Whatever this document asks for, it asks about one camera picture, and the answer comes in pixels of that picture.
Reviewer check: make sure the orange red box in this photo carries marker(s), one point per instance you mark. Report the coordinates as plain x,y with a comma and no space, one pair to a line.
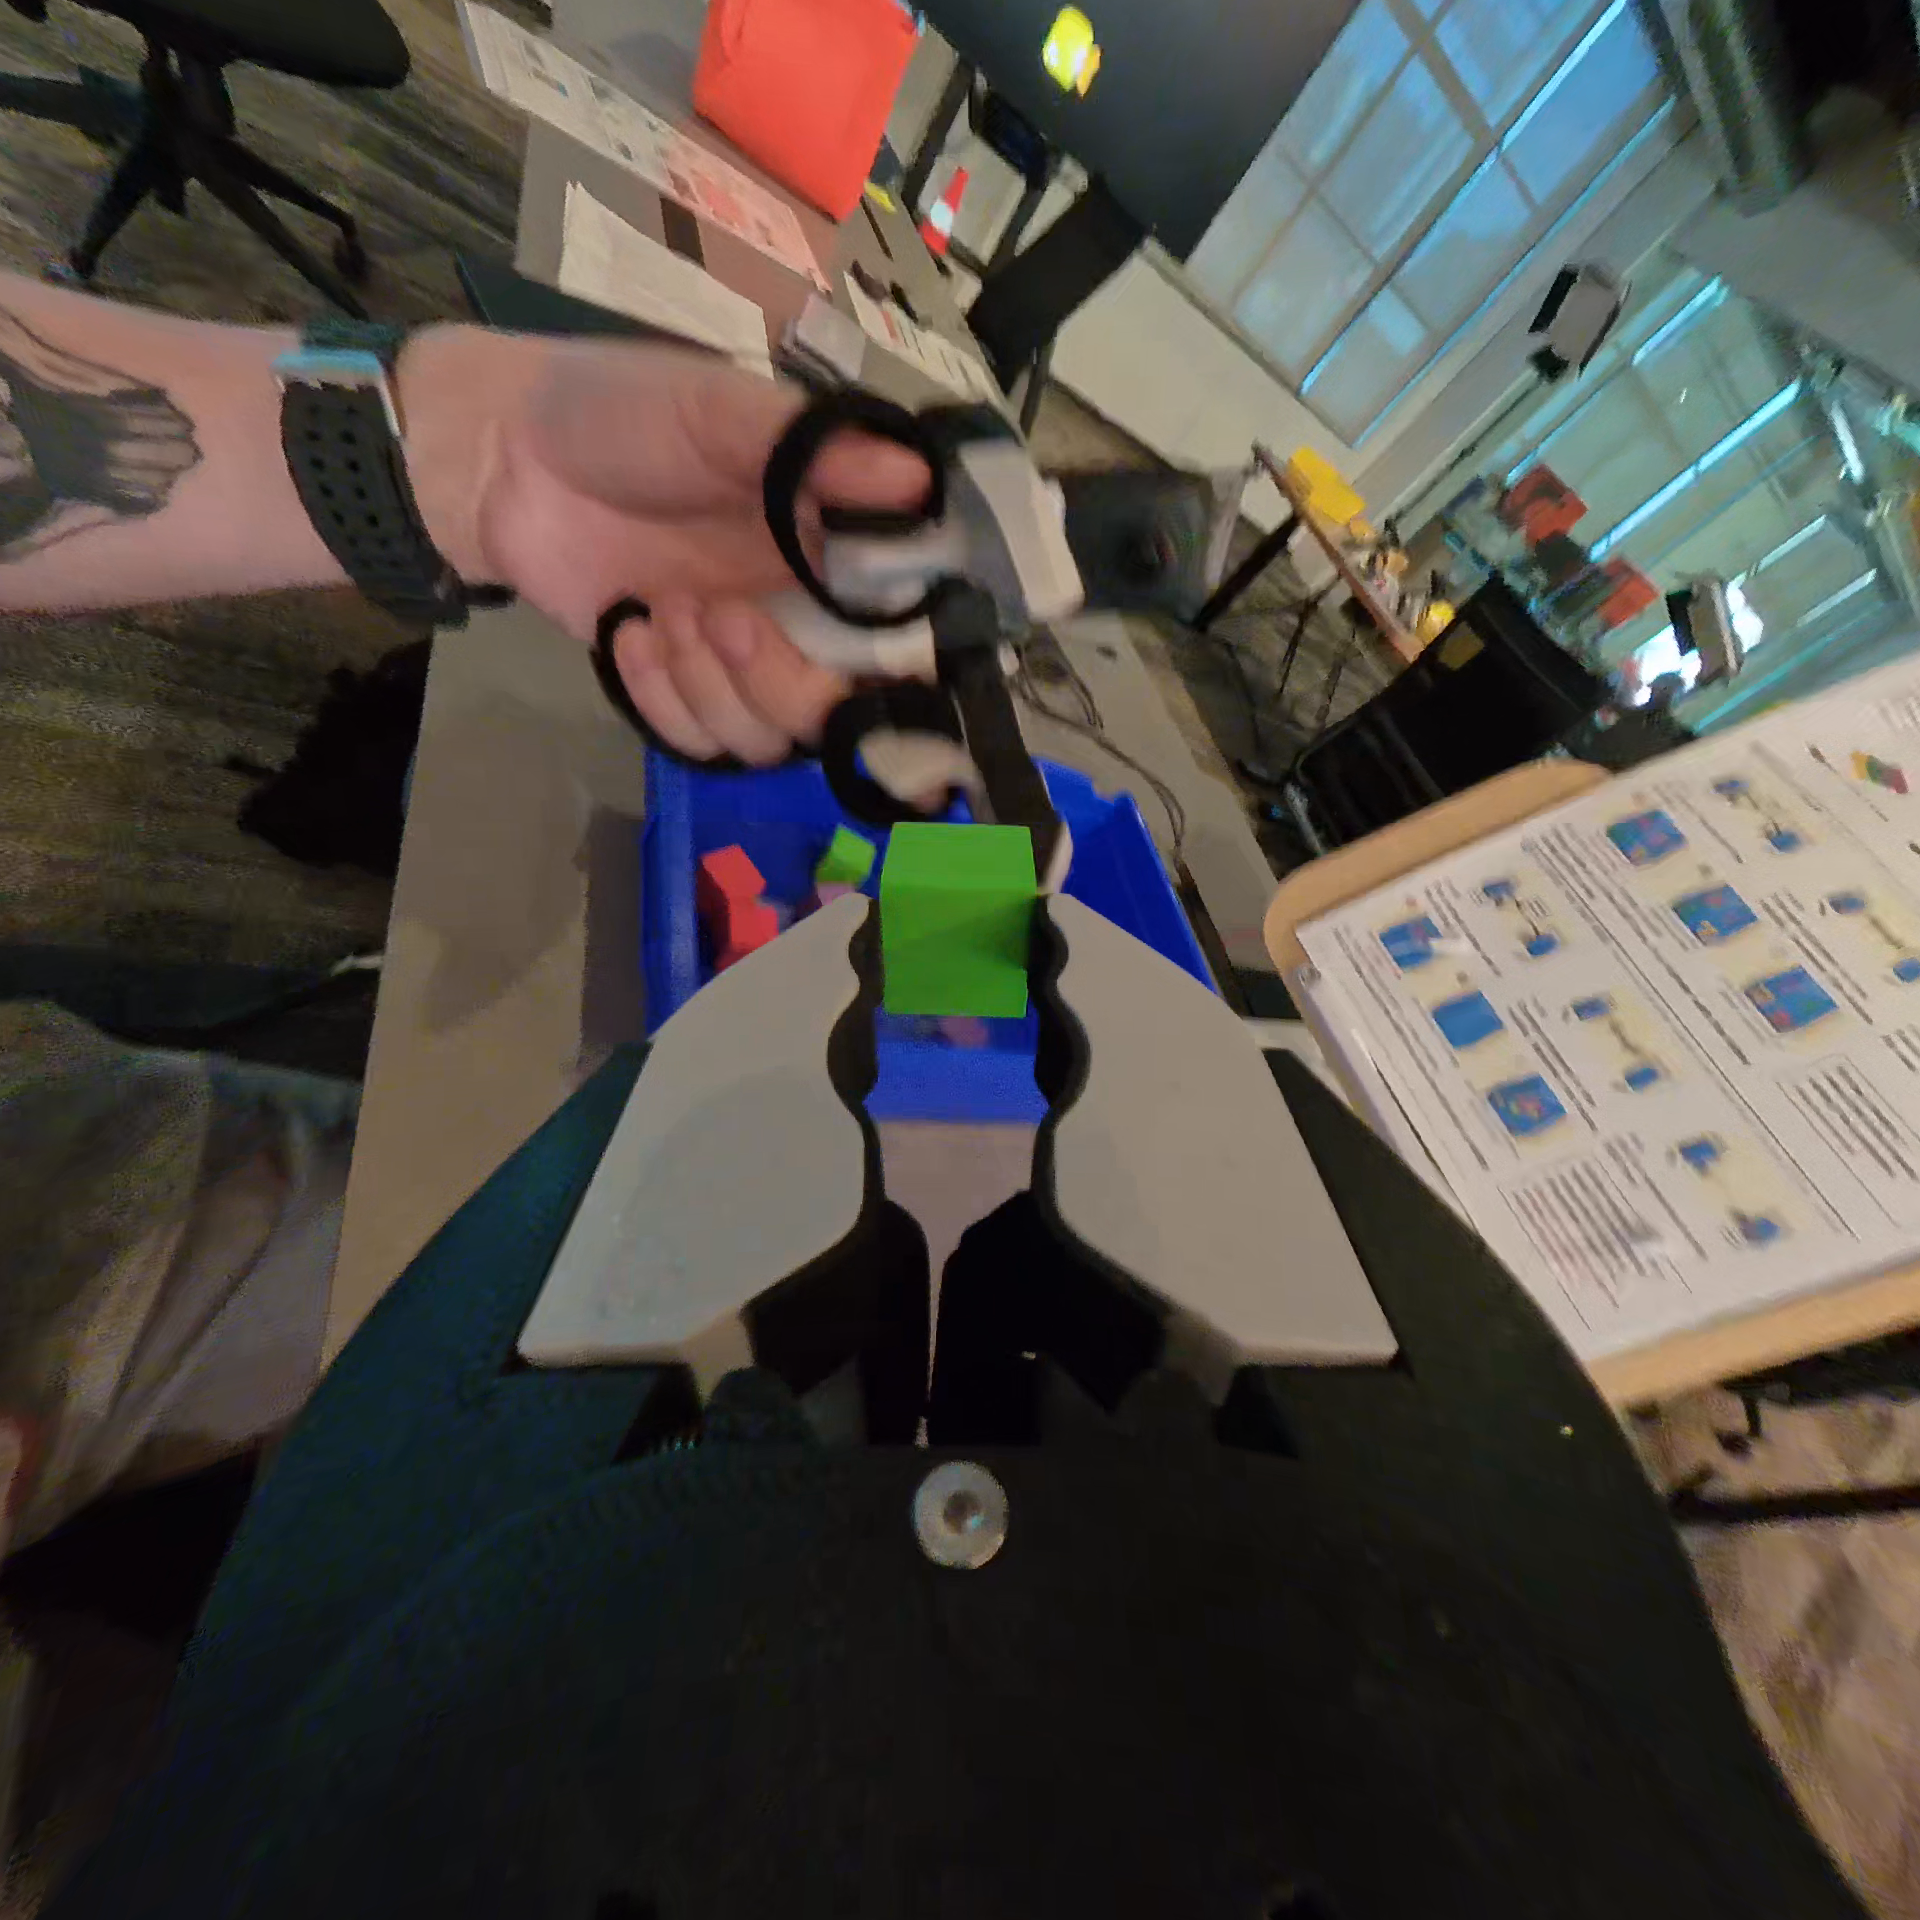
806,86

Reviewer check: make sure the black office chair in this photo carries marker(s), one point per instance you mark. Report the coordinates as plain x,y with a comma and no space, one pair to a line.
227,86

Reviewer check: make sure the person's left forearm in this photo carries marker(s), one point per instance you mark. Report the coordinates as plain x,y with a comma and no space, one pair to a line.
149,454

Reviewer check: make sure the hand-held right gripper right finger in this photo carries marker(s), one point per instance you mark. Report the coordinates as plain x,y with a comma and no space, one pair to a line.
1220,1201

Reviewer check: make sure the red cube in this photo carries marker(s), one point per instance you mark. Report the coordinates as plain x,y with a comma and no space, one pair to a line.
735,899

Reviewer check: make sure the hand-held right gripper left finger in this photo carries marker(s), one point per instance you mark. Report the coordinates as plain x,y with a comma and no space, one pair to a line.
705,1187

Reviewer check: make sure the grey desk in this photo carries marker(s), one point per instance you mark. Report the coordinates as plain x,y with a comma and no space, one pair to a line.
485,899

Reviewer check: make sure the person's left hand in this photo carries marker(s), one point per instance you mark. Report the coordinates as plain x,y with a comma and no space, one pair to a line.
599,466

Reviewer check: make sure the black wristwatch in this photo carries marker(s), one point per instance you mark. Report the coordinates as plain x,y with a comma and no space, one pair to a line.
357,484

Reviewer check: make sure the printed instruction sheet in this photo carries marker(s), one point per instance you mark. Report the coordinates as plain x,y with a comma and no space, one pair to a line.
1648,1017

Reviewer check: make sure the orange traffic cone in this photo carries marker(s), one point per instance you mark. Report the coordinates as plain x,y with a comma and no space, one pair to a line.
945,207

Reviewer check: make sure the background wooden desk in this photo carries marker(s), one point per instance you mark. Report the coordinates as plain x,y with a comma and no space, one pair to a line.
676,227

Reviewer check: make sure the blue plastic bin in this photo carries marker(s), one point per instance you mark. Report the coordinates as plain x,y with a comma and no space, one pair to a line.
1138,882

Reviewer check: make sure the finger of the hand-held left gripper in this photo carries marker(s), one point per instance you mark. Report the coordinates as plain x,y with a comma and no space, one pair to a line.
1003,739

